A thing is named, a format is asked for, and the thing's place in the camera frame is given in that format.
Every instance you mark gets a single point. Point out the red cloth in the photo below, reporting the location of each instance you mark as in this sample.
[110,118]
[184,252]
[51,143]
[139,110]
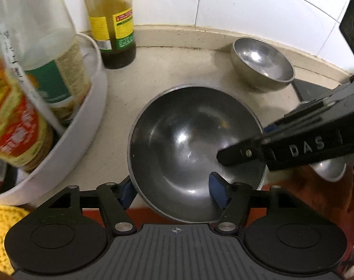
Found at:
[311,198]

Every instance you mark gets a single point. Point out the yellow chenille mat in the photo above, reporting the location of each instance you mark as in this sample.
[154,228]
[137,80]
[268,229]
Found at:
[1,230]

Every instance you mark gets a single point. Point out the white two-tier seasoning rack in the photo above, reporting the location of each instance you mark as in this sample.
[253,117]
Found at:
[77,140]

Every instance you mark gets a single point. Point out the purple-label clear bottle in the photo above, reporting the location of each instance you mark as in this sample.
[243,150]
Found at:
[48,75]

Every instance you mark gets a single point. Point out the steel bowl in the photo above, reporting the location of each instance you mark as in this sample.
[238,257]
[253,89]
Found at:
[182,151]
[328,172]
[261,61]

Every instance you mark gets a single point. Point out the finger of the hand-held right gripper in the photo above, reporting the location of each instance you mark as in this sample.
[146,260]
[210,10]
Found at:
[241,153]
[299,113]

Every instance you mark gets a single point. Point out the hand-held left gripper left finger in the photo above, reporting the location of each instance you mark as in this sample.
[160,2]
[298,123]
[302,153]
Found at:
[127,194]

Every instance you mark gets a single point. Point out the yellow-cap vinegar bottle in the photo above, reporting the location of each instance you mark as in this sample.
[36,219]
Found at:
[16,128]

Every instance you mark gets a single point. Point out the yellow-label oil bottle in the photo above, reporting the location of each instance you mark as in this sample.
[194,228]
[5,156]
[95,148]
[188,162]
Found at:
[112,20]

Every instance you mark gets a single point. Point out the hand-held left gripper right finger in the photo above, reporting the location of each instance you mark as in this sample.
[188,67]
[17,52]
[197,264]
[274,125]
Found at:
[218,189]

